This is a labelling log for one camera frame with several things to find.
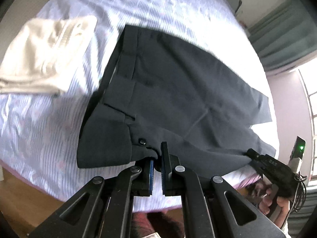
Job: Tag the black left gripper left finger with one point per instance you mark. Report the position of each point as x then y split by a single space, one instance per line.
102 207

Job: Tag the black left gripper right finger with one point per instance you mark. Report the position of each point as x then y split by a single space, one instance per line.
216 210

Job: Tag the dark grey pants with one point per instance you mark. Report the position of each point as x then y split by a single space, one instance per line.
158 88

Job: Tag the blue striped floral bedsheet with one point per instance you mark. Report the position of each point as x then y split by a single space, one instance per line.
40 132

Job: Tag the teal curtain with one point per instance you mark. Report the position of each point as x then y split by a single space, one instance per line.
284 36

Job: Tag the cream folded cloth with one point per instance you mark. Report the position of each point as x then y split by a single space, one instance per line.
44 55

